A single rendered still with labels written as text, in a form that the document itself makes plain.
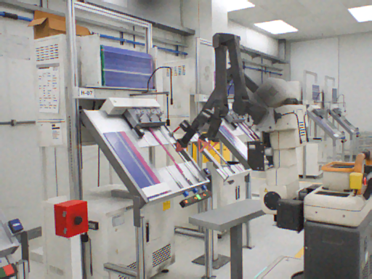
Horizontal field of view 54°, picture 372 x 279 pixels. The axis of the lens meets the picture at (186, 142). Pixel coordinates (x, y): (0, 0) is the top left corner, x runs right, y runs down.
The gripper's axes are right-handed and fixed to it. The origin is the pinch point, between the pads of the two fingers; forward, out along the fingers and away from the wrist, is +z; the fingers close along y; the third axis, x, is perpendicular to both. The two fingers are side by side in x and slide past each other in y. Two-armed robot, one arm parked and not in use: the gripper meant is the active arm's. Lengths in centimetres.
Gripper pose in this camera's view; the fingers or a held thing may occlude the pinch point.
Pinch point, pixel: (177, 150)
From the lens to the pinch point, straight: 262.5
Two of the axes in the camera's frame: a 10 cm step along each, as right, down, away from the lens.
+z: -5.6, 7.2, 4.1
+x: 6.3, 6.9, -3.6
